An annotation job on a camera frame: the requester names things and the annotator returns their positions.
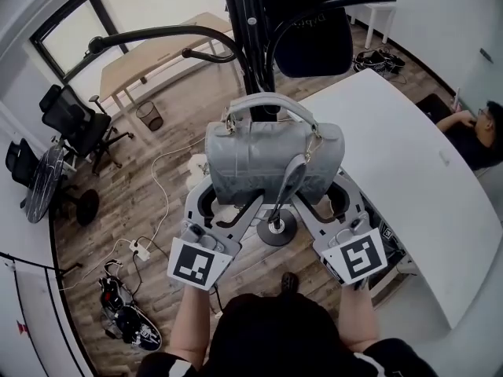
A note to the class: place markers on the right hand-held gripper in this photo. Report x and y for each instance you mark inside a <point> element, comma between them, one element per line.
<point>359,255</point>

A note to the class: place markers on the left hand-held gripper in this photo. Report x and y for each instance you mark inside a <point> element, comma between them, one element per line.
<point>196,263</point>

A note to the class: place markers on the grey leather bag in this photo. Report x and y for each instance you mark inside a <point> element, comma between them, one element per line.
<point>251,151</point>

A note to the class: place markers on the black metal coat rack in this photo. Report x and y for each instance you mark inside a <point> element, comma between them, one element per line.
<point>247,34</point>

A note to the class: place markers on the person's right forearm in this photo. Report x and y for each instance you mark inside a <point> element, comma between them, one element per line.
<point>357,316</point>

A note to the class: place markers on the person's left forearm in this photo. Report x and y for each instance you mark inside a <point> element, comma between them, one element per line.
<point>190,324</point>

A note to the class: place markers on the dark navy fabric bag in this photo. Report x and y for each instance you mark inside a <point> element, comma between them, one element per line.
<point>314,41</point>

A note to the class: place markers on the white fluffy object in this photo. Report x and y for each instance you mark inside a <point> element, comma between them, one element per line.
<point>195,171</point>

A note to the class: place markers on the large white table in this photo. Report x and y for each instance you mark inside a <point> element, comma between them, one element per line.
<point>404,179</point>

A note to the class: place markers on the person's dark shoe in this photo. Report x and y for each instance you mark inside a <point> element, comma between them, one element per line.
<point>289,282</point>

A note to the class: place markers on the white power strip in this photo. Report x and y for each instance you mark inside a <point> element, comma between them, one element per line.
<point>140,249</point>

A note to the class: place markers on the black mesh wastebasket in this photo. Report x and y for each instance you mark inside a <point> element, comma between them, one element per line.
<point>150,117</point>

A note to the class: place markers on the person's black shirt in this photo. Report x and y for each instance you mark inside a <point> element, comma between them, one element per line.
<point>275,336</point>

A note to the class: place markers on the pile of black floor equipment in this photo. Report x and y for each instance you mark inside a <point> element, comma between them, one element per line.
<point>129,320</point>

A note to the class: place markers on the light wooden table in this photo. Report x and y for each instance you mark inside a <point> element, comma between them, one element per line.
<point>157,61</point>

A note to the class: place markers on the round black marble table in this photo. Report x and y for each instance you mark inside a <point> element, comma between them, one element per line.
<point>45,185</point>

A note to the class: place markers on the small white side table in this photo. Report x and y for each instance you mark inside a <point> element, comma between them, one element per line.
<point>379,12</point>

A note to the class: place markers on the black metal frame stand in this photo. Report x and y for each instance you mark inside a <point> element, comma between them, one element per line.
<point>47,273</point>

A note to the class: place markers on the wall socket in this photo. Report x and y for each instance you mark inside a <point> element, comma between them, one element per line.
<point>486,55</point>

